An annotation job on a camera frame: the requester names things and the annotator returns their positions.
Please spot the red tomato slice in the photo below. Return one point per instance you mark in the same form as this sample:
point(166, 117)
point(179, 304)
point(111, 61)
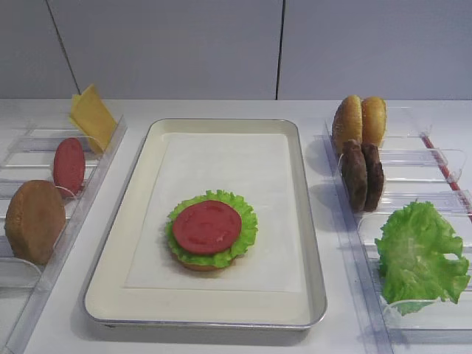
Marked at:
point(207, 227)

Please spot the green lettuce on bun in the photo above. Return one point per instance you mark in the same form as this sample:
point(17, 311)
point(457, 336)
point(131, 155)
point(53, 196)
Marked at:
point(249, 219)

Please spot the brown meat patty front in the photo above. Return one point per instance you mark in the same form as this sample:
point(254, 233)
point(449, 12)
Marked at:
point(354, 173)

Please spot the brown meat patty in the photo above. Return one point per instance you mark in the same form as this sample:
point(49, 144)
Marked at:
point(375, 176)
point(354, 173)

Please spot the brown meat patty rear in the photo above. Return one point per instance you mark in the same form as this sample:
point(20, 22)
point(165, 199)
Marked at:
point(375, 176)

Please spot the yellow cheese slice front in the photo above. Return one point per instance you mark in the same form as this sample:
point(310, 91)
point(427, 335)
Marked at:
point(94, 119)

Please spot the yellow cheese slice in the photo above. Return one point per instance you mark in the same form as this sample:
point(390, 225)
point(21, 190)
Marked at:
point(75, 100)
point(94, 119)

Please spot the tomato slice in rack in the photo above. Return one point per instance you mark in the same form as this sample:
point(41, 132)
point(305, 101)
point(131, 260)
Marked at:
point(69, 167)

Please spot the yellow cheese slice rear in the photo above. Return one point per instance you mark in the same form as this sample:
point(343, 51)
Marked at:
point(75, 100)

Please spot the green lettuce leaf in rack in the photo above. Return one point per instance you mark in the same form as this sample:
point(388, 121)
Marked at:
point(420, 259)

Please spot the white paper tray liner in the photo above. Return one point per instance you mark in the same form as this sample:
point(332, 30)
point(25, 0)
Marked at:
point(255, 166)

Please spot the bun bottom on tray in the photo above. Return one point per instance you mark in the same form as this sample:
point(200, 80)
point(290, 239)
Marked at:
point(205, 262)

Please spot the sesame bun top left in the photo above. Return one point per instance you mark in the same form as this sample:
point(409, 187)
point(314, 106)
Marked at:
point(347, 123)

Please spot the bun top right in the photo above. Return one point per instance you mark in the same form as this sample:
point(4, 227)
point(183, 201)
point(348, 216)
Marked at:
point(373, 120)

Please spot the white metal tray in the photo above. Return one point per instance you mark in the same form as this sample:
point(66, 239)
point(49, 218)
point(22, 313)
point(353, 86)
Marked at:
point(110, 301)

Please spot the clear acrylic right rack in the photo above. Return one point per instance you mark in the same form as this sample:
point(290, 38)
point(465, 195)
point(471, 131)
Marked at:
point(411, 173)

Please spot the clear acrylic rack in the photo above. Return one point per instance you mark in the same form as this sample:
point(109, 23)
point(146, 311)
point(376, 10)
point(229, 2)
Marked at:
point(49, 180)
point(411, 173)

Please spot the clear acrylic left rack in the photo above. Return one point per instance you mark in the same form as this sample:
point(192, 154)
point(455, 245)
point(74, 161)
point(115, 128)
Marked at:
point(49, 180)

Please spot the bun bottom slice in rack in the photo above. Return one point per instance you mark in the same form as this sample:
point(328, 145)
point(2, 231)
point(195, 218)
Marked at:
point(34, 220)

